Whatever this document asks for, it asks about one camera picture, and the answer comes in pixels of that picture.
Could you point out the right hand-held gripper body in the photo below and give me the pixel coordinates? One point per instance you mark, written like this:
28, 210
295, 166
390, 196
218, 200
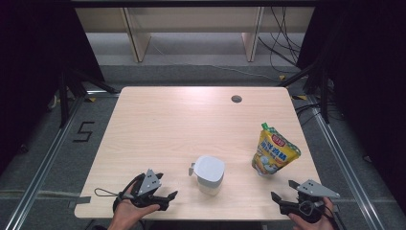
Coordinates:
314, 189

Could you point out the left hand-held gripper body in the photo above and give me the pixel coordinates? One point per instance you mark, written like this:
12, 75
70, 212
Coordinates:
147, 184

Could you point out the yellow seasoning pouch green cap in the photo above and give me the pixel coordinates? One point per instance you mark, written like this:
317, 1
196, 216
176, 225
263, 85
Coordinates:
275, 151

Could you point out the white lidded seasoning jar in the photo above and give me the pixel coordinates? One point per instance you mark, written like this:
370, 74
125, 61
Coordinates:
209, 172

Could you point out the person's left hand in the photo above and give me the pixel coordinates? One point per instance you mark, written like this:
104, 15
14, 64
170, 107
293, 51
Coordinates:
124, 212

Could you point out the person's right hand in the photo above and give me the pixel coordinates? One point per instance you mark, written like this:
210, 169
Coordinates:
314, 226

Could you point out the grey tape strip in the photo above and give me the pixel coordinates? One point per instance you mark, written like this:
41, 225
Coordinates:
79, 201

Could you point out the yellow floor tape piece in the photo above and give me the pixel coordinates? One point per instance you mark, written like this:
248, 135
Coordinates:
90, 99
282, 77
299, 97

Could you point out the black metal stand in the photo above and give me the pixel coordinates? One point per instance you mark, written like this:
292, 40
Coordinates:
324, 96
63, 102

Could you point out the black curtain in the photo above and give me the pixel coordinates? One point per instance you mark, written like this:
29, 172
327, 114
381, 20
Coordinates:
28, 64
370, 80

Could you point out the light wooden shelf unit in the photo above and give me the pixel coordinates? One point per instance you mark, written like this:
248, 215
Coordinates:
191, 19

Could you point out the silver metal floor rail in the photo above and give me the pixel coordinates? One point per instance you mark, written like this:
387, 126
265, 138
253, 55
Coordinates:
41, 169
344, 159

